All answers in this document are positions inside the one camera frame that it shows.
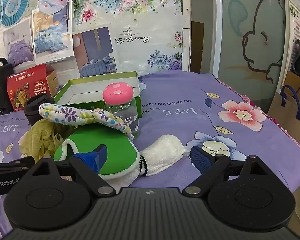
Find floral fabric oven mitt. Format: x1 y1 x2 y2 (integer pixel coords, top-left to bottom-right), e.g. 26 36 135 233
39 102 135 140

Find purple bedding photo poster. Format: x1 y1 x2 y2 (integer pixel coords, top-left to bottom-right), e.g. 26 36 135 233
2 19 36 67

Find yellow-green mesh bath sponge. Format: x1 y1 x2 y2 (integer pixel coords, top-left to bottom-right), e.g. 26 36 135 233
19 119 73 162

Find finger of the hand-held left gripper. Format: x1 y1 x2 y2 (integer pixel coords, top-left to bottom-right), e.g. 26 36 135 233
0 156 34 177

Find glass bottle pink mushroom lid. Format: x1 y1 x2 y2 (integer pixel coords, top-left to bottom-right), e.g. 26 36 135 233
102 82 140 139

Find plain brown paper bag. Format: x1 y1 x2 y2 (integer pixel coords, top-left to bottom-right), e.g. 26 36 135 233
284 71 300 94

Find green oven mitt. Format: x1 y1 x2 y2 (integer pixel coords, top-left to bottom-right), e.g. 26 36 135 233
54 125 140 180

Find green cardboard box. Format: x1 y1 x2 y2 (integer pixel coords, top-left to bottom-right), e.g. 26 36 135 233
54 71 143 119

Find black lidded cup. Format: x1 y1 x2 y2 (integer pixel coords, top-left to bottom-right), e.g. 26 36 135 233
24 96 55 125

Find striped bedding photo poster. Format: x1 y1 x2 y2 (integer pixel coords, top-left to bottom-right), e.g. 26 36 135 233
72 25 118 78

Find blue bedding photo poster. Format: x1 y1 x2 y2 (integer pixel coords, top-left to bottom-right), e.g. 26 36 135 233
32 5 73 64

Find white fluffy cloth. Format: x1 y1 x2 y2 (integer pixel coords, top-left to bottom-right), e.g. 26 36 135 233
139 134 185 177

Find red cracker box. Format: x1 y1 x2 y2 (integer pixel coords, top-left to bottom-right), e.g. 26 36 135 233
7 64 59 112

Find black speaker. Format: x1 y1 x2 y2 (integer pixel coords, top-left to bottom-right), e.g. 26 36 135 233
0 58 15 115

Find large floral wall poster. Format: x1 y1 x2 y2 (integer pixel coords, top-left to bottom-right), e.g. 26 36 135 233
71 0 184 78

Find panel with cartoon drawing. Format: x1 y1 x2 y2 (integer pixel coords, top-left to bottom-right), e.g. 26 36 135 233
214 0 286 110

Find brown paper bag blue handles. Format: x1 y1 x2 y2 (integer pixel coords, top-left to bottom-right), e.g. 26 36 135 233
267 85 300 150

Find purple floral bedsheet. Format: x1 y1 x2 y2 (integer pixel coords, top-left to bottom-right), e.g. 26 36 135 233
0 70 300 240

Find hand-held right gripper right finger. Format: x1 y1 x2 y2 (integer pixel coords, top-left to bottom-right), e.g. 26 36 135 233
182 146 272 198

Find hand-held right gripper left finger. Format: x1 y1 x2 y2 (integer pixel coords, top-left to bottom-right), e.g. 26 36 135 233
27 144 117 198

